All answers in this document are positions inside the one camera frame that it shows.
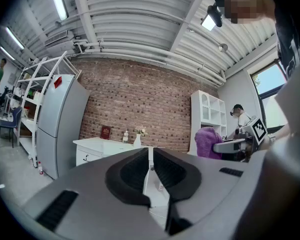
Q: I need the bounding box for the grey refrigerator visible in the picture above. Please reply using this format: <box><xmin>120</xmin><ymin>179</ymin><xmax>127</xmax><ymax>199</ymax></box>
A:
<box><xmin>36</xmin><ymin>73</ymin><xmax>91</xmax><ymax>180</ymax></box>

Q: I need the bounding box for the white arched cabinet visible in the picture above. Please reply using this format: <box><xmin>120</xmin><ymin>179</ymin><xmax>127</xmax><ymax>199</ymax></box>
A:
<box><xmin>189</xmin><ymin>90</ymin><xmax>227</xmax><ymax>157</ymax></box>

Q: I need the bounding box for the purple cloth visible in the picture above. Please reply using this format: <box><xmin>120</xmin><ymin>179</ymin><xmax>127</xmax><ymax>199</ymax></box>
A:
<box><xmin>194</xmin><ymin>126</ymin><xmax>224</xmax><ymax>160</ymax></box>

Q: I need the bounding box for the maroon gold-crested book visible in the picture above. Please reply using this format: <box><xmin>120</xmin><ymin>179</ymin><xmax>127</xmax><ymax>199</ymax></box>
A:
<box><xmin>99</xmin><ymin>125</ymin><xmax>113</xmax><ymax>141</ymax></box>

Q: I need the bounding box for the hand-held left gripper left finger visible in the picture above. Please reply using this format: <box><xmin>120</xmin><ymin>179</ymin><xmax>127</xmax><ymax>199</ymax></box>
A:
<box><xmin>21</xmin><ymin>146</ymin><xmax>167</xmax><ymax>240</ymax></box>

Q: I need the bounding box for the person's black printed t-shirt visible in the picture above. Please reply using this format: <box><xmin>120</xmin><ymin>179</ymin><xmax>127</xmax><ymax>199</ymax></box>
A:
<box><xmin>263</xmin><ymin>0</ymin><xmax>300</xmax><ymax>81</ymax></box>

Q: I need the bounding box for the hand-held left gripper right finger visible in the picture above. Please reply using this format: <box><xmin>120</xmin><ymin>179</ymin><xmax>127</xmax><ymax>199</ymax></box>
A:
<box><xmin>152</xmin><ymin>146</ymin><xmax>252</xmax><ymax>237</ymax></box>

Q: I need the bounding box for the white ceiling pipe run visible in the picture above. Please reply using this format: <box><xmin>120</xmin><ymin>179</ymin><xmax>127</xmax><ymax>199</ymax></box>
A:
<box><xmin>73</xmin><ymin>40</ymin><xmax>227</xmax><ymax>86</ymax></box>

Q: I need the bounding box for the long ceiling light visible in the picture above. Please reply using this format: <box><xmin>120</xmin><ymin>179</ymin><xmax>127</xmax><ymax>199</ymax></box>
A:
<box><xmin>49</xmin><ymin>0</ymin><xmax>70</xmax><ymax>21</ymax></box>
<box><xmin>5</xmin><ymin>26</ymin><xmax>25</xmax><ymax>51</ymax></box>
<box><xmin>0</xmin><ymin>46</ymin><xmax>16</xmax><ymax>61</ymax></box>

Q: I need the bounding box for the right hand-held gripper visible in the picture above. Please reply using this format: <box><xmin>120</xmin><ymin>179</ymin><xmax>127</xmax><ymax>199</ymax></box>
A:
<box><xmin>213</xmin><ymin>117</ymin><xmax>268</xmax><ymax>162</ymax></box>

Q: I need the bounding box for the person's right forearm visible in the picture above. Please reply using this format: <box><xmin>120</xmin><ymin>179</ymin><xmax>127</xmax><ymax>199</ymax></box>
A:
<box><xmin>263</xmin><ymin>123</ymin><xmax>295</xmax><ymax>151</ymax></box>

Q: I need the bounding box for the square ceiling light panel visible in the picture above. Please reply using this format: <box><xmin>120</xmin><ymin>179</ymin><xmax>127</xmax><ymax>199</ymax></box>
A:
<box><xmin>200</xmin><ymin>13</ymin><xmax>217</xmax><ymax>32</ymax></box>

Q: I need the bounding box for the black head camera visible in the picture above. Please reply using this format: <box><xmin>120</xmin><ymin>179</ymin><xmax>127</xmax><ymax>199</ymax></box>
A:
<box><xmin>206</xmin><ymin>2</ymin><xmax>225</xmax><ymax>28</ymax></box>

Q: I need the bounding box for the window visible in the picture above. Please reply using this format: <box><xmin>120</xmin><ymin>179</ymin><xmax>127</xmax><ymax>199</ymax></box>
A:
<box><xmin>249</xmin><ymin>61</ymin><xmax>289</xmax><ymax>130</ymax></box>

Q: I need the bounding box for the white air conditioner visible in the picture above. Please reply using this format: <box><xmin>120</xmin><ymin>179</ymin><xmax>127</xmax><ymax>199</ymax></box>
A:
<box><xmin>43</xmin><ymin>30</ymin><xmax>75</xmax><ymax>57</ymax></box>

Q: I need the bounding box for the blue chair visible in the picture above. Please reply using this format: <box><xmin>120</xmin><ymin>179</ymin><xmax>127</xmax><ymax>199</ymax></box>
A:
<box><xmin>0</xmin><ymin>106</ymin><xmax>23</xmax><ymax>149</ymax></box>

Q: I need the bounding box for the white shelving rack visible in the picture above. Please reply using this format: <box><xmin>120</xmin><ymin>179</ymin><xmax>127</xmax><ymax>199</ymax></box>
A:
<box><xmin>12</xmin><ymin>50</ymin><xmax>82</xmax><ymax>169</ymax></box>

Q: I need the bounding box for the white ceramic vase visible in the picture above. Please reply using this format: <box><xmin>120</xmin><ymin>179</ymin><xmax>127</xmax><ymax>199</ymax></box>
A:
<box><xmin>133</xmin><ymin>133</ymin><xmax>143</xmax><ymax>149</ymax></box>

